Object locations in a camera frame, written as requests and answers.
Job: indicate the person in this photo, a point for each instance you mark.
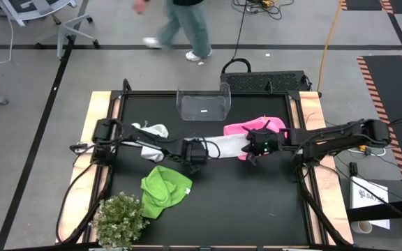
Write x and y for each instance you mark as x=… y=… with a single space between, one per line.
x=190 y=24

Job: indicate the white cup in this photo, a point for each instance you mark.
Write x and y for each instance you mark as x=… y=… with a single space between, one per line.
x=361 y=227

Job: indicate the black hazard-striped floor mat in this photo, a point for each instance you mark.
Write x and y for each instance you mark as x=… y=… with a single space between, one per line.
x=389 y=87
x=361 y=4

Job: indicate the white printed sheet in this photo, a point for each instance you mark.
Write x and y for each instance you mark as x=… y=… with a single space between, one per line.
x=368 y=200

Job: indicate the black frame beam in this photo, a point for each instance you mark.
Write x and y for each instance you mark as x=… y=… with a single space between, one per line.
x=379 y=211

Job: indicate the small green potted plant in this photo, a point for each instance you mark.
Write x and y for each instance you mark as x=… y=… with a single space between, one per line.
x=119 y=219

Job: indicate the light wooden side board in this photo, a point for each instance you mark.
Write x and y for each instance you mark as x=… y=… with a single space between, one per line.
x=311 y=108
x=96 y=108

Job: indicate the clear plastic bin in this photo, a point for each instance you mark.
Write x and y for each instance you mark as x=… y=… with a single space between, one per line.
x=204 y=104

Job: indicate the green microfiber towel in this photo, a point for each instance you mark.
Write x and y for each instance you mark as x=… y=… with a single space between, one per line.
x=162 y=188

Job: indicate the white waffle-weave towel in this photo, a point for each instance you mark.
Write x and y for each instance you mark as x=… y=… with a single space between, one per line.
x=155 y=130
x=229 y=145

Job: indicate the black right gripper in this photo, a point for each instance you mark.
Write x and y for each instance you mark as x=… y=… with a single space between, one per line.
x=267 y=141

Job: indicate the grey office chair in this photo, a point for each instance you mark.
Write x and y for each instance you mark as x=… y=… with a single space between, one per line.
x=65 y=31

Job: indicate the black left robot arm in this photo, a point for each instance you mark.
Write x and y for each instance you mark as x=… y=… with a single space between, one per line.
x=173 y=148

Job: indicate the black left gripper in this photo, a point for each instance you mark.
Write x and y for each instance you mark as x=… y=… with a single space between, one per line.
x=194 y=151

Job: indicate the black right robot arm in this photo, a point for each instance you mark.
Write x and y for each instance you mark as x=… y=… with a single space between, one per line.
x=326 y=136

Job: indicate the pink microfiber towel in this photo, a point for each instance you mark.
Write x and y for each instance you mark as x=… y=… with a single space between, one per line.
x=243 y=127

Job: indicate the black power adapter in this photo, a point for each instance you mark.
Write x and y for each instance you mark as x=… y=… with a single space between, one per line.
x=353 y=169

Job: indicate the black computer tower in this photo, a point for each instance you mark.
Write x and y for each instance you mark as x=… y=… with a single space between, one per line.
x=264 y=82

